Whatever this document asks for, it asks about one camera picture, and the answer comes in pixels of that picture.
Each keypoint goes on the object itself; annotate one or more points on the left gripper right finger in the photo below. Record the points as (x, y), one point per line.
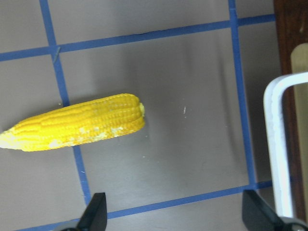
(257, 215)

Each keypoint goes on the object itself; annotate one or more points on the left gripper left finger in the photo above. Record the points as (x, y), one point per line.
(94, 217)

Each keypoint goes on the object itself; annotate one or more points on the yellow corn cob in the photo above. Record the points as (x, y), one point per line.
(78, 124)

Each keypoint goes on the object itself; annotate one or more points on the white drawer handle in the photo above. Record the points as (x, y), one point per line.
(275, 130)

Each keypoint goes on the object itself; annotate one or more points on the dark wooden drawer box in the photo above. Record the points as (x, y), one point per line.
(292, 30)

